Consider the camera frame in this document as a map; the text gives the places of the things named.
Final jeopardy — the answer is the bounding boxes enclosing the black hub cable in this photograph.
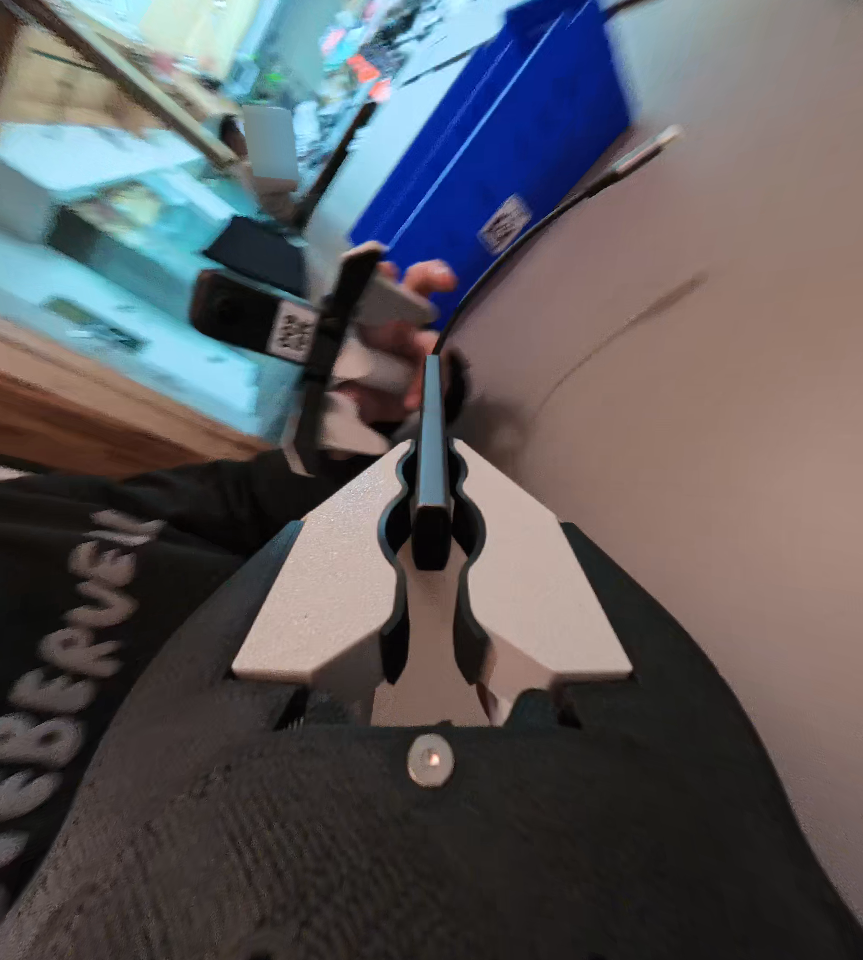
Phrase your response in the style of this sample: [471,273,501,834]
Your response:
[431,125,685,361]

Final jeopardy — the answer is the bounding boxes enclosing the grey USB hub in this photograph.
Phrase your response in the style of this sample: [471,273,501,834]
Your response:
[410,354,455,573]

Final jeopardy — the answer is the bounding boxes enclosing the person's left hand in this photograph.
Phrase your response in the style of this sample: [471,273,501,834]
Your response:
[356,259,463,440]

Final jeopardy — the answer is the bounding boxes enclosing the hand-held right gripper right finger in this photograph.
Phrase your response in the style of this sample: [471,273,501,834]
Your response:
[448,438,635,726]

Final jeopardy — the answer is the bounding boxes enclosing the blue plastic bin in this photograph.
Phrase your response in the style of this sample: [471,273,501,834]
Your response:
[347,0,634,333]

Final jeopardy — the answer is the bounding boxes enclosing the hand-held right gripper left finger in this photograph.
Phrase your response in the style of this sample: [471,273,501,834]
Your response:
[231,439,419,687]

